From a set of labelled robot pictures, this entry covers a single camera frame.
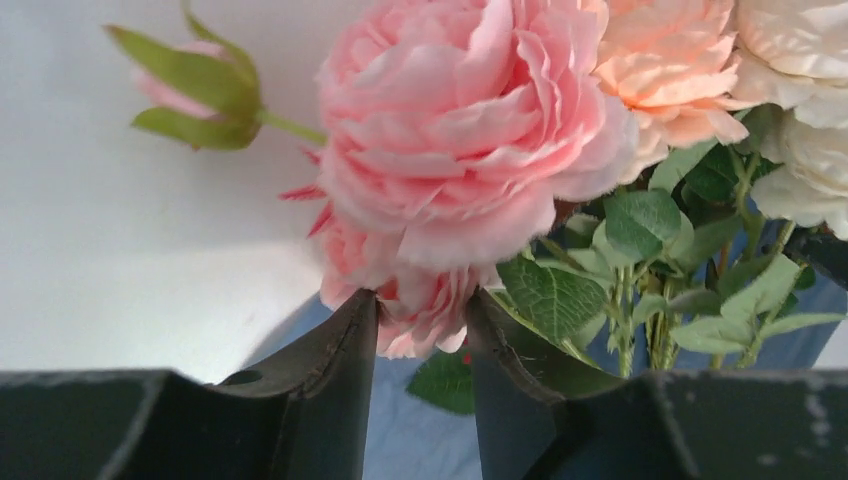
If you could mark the peach fake rose stem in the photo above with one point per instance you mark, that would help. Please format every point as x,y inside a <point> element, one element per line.
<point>673,65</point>

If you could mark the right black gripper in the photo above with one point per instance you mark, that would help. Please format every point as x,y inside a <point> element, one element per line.
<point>821,250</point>

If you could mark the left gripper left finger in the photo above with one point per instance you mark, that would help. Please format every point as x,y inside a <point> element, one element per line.
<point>301,413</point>

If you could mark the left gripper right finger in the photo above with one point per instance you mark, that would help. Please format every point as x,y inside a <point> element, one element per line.
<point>541,414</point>

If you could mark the pink fake rose stem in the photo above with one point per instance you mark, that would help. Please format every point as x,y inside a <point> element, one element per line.
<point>450,132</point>

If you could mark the blue wrapping paper sheet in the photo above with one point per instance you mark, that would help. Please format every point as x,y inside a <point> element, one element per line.
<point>406,437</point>

